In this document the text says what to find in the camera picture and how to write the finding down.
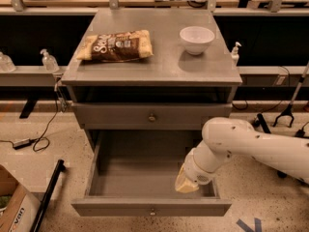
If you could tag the brown chip bag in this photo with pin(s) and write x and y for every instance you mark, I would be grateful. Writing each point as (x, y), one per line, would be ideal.
(118, 47)

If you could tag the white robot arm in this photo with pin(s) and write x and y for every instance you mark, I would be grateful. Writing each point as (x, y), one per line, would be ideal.
(223, 138)

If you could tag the grey drawer cabinet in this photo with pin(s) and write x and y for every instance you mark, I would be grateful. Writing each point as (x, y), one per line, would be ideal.
(171, 75)

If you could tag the grabber tool with black claw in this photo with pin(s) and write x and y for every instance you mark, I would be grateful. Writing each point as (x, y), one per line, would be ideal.
(288, 110)

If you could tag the clear sanitizer bottle left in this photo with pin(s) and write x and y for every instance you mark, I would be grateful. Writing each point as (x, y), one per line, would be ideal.
(49, 62)

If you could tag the grey drawer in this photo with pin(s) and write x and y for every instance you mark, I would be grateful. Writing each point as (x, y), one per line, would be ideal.
(147, 116)
(133, 174)

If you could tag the black power adapter with cable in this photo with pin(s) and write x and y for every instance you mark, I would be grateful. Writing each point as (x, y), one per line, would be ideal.
(42, 142)

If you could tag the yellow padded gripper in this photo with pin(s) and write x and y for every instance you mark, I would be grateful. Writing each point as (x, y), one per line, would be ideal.
(195, 171)

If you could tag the cardboard box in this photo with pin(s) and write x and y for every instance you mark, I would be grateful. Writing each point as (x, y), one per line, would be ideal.
(18, 205)

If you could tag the black bar on floor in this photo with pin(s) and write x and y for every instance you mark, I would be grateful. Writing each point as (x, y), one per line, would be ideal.
(60, 167)

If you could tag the clear plastic dome bottle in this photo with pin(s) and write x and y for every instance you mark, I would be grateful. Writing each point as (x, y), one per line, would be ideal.
(6, 63)

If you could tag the black stand base right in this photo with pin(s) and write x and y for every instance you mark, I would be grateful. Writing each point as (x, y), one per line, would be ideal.
(260, 121)

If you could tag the white pump bottle right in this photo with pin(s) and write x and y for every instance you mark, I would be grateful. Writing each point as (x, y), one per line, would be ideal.
(235, 52)

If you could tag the white bowl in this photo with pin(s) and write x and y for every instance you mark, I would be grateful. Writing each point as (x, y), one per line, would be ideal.
(196, 39)

